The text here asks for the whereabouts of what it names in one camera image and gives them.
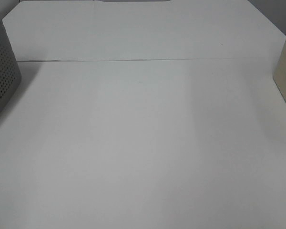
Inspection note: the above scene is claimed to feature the grey perforated plastic basket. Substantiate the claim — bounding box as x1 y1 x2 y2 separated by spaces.
0 16 22 113

